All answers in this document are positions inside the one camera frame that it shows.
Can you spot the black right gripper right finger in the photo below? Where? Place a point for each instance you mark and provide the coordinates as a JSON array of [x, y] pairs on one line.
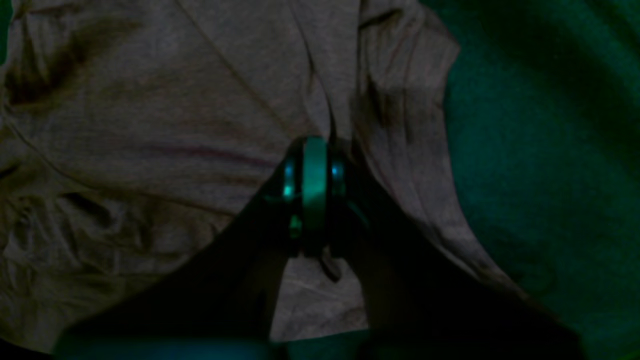
[[419, 304]]

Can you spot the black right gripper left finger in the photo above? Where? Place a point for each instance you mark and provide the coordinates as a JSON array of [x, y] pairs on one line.
[[219, 305]]

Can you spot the maroon long-sleeve T-shirt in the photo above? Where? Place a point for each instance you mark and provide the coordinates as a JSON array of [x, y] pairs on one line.
[[133, 131]]

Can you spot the black table cloth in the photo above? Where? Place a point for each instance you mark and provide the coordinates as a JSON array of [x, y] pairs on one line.
[[543, 122]]

